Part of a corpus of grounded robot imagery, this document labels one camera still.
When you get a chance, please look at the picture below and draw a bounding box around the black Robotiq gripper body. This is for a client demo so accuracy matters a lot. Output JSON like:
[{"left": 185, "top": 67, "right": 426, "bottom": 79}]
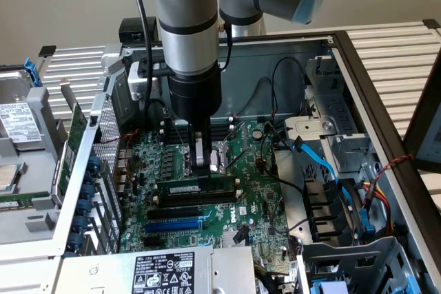
[{"left": 167, "top": 65, "right": 224, "bottom": 137}]

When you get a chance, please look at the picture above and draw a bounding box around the green RAM stick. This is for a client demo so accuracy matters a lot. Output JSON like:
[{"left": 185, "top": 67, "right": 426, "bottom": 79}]
[
  {"left": 0, "top": 198, "right": 37, "bottom": 211},
  {"left": 156, "top": 174, "right": 238, "bottom": 196}
]

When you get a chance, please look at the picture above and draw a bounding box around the black RAM slot bank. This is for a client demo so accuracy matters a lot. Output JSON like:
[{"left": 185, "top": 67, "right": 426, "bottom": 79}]
[
  {"left": 152, "top": 177, "right": 243, "bottom": 209},
  {"left": 159, "top": 116, "right": 236, "bottom": 144}
]

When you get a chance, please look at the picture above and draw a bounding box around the metal CPU socket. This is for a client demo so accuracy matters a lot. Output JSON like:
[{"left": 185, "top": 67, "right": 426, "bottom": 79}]
[{"left": 178, "top": 140, "right": 232, "bottom": 180}]

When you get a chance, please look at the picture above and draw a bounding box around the thin metal locking lever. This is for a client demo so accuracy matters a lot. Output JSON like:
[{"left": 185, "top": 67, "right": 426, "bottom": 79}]
[
  {"left": 225, "top": 150, "right": 251, "bottom": 173},
  {"left": 172, "top": 123, "right": 189, "bottom": 147}
]

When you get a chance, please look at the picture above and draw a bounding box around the metal socket cover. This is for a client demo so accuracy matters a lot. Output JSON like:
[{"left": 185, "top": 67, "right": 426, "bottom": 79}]
[{"left": 222, "top": 120, "right": 249, "bottom": 152}]

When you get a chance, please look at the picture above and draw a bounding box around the green Dell motherboard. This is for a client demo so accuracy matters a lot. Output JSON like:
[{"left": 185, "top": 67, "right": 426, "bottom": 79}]
[{"left": 119, "top": 120, "right": 292, "bottom": 257}]

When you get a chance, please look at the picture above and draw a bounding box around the long black expansion slot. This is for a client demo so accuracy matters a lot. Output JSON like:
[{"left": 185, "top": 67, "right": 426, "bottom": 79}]
[{"left": 146, "top": 205, "right": 201, "bottom": 221}]

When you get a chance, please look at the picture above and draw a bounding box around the open grey PC case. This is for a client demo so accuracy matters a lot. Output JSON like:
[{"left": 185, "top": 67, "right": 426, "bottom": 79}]
[{"left": 48, "top": 30, "right": 441, "bottom": 294}]

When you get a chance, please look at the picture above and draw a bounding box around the blue expansion slot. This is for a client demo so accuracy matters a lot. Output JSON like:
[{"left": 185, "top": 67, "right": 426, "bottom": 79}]
[{"left": 143, "top": 220, "right": 203, "bottom": 235}]

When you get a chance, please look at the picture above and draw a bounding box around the small silver heat sink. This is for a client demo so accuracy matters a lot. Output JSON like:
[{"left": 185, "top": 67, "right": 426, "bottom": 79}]
[{"left": 221, "top": 230, "right": 249, "bottom": 249}]

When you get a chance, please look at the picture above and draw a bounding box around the black box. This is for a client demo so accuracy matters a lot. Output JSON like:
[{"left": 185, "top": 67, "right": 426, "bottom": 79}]
[{"left": 119, "top": 17, "right": 158, "bottom": 44}]

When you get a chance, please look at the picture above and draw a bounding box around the green graphics card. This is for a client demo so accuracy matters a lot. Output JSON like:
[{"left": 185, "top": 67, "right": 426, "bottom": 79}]
[{"left": 50, "top": 76, "right": 90, "bottom": 206}]

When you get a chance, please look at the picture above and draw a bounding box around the black fan shroud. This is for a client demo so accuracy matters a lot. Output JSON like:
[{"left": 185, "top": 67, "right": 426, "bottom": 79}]
[{"left": 302, "top": 177, "right": 367, "bottom": 244}]

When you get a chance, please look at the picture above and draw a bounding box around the grey metal disk bay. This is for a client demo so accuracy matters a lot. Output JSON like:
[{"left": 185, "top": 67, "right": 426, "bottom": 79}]
[{"left": 284, "top": 55, "right": 376, "bottom": 175}]

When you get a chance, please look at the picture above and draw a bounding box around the silver power supply with label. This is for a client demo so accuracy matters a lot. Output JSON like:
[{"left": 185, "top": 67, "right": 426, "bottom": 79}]
[{"left": 61, "top": 245, "right": 258, "bottom": 294}]

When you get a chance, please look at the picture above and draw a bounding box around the grey metal drive cage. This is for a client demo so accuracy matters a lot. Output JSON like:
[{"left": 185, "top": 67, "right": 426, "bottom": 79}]
[{"left": 296, "top": 235, "right": 425, "bottom": 294}]

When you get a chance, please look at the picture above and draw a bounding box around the hard disk with white label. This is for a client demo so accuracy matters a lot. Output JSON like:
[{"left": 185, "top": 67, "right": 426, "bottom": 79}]
[{"left": 0, "top": 101, "right": 45, "bottom": 152}]

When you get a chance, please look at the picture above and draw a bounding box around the bare silver hard disk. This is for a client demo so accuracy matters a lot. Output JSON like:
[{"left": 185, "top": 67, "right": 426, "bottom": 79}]
[{"left": 0, "top": 69, "right": 34, "bottom": 105}]

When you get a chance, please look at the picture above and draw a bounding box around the silver CPU chip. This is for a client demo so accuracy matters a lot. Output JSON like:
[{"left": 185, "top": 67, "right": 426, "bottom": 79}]
[{"left": 0, "top": 162, "right": 21, "bottom": 193}]

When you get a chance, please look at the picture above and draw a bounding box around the dark framed monitor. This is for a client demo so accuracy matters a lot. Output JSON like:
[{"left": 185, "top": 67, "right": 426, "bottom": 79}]
[{"left": 402, "top": 59, "right": 441, "bottom": 173}]

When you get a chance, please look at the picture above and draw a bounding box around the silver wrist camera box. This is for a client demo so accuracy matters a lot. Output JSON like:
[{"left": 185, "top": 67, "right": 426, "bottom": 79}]
[{"left": 126, "top": 61, "right": 170, "bottom": 101}]

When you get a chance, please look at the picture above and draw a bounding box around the black looped wire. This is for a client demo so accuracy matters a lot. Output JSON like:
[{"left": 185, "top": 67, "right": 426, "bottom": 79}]
[
  {"left": 236, "top": 76, "right": 277, "bottom": 118},
  {"left": 270, "top": 57, "right": 308, "bottom": 118}
]

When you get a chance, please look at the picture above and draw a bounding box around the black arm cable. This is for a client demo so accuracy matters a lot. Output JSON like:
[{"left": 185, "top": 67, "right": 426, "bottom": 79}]
[{"left": 126, "top": 0, "right": 155, "bottom": 111}]

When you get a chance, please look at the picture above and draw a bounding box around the short red black twisted wire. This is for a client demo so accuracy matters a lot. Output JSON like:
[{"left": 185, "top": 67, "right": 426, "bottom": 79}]
[{"left": 92, "top": 128, "right": 143, "bottom": 147}]

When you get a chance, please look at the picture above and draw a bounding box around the blue flat SATA wire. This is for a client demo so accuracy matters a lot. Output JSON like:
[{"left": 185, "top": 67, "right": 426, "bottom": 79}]
[{"left": 291, "top": 137, "right": 362, "bottom": 236}]

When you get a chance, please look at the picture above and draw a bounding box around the blue plastic disk bracket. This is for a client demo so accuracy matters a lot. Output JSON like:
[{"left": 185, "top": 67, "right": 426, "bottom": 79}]
[{"left": 23, "top": 56, "right": 44, "bottom": 88}]

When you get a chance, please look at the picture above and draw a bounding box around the blue wire connector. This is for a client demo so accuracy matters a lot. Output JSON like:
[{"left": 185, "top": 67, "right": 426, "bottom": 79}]
[{"left": 360, "top": 208, "right": 376, "bottom": 237}]

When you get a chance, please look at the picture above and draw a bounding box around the orange yellow red wire bundle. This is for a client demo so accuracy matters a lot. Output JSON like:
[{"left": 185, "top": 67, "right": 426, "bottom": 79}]
[{"left": 358, "top": 179, "right": 394, "bottom": 236}]

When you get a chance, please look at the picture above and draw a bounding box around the long red black twisted wire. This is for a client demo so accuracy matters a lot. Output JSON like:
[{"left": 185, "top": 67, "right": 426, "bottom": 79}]
[{"left": 374, "top": 154, "right": 414, "bottom": 185}]

